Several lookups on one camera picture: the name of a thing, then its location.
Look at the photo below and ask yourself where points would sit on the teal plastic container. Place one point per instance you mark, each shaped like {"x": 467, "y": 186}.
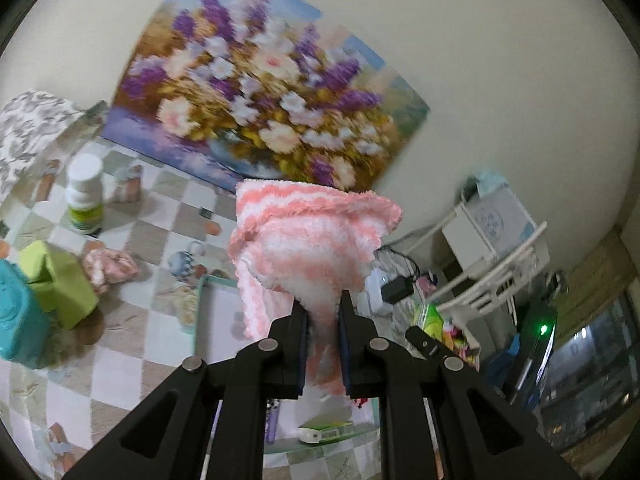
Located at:
{"x": 20, "y": 315}

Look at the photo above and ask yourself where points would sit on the flower painting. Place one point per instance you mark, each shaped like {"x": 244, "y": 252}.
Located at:
{"x": 260, "y": 75}

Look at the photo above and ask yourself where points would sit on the teal rimmed white tray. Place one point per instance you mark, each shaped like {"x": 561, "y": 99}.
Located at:
{"x": 225, "y": 310}

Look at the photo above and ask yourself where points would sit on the crumpled pink beige cloth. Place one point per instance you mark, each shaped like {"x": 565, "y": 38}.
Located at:
{"x": 112, "y": 267}

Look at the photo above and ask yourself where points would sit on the green box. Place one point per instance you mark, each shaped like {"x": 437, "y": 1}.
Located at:
{"x": 65, "y": 285}

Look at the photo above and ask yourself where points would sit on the white box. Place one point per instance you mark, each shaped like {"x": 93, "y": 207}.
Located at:
{"x": 490, "y": 230}

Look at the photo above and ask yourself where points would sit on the green white sponge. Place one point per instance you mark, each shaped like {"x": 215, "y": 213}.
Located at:
{"x": 325, "y": 432}

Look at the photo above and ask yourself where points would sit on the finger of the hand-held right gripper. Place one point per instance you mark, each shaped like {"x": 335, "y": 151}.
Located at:
{"x": 422, "y": 342}

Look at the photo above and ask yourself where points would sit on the colourful toy pile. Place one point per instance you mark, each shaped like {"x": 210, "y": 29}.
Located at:
{"x": 445, "y": 330}

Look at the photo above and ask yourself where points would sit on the pink white fluffy cloth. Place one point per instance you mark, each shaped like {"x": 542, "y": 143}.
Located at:
{"x": 300, "y": 240}

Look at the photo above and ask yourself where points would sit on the purple booklet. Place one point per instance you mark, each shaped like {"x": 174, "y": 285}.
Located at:
{"x": 273, "y": 422}

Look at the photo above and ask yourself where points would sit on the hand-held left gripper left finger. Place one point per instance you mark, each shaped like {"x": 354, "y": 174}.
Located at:
{"x": 291, "y": 355}

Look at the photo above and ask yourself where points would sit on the black power adapter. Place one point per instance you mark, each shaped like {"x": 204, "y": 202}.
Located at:
{"x": 397, "y": 289}

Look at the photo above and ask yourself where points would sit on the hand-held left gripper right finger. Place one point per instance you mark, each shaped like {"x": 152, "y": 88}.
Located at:
{"x": 350, "y": 355}

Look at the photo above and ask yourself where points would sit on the white bottle green label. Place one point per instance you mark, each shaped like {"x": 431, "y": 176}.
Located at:
{"x": 85, "y": 195}

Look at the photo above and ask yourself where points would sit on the grey floral cloth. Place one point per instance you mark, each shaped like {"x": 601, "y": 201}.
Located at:
{"x": 30, "y": 130}

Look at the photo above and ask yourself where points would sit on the white plastic rack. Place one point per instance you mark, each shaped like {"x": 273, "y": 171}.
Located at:
{"x": 495, "y": 275}

